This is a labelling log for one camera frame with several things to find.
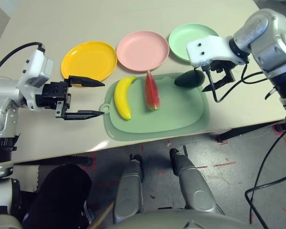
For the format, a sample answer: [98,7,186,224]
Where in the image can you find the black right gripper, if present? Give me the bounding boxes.
[201,59,236,93]

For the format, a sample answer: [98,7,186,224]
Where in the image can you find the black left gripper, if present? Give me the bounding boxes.
[37,75,105,121]

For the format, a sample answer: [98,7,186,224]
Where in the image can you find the dark green toy avocado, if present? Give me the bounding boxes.
[174,70,205,88]

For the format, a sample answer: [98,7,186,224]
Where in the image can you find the red toy watermelon slice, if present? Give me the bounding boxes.
[144,70,162,111]

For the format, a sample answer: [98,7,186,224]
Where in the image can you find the yellow toy banana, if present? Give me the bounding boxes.
[113,75,136,121]

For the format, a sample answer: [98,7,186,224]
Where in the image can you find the yellow plastic plate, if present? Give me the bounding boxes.
[61,42,117,82]

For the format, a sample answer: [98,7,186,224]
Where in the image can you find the black table leg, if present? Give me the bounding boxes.
[215,120,286,142]

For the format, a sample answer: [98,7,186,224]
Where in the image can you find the green cutting board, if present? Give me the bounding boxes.
[99,73,212,142]

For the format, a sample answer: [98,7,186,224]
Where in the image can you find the mint green plastic plate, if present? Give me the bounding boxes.
[168,23,221,64]

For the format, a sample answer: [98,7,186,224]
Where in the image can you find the pink plastic plate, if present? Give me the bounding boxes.
[116,31,170,72]

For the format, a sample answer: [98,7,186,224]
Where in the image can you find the white serrated strip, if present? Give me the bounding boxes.
[34,165,41,191]

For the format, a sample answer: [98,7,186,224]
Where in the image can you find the silver right robot leg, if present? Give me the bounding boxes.
[169,147,224,214]

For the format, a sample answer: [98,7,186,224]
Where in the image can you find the wooden stick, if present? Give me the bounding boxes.
[92,202,115,229]

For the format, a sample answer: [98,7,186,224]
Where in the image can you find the beige robot torso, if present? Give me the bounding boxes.
[109,208,251,229]

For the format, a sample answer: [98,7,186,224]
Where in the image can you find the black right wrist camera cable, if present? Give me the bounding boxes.
[204,61,274,103]

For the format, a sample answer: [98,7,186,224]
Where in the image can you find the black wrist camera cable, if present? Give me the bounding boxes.
[0,42,46,77]
[204,61,274,103]

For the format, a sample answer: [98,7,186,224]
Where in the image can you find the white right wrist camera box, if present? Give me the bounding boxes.
[186,35,250,68]

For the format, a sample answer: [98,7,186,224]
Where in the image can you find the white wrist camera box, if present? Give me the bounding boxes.
[18,49,54,112]
[186,35,250,68]

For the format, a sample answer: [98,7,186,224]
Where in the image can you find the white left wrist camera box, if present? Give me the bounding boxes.
[18,49,54,112]

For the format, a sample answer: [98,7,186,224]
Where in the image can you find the black left wrist camera cable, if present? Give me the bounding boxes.
[0,42,46,77]

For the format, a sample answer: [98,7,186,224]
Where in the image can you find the black floor cable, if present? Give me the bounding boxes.
[245,114,286,229]

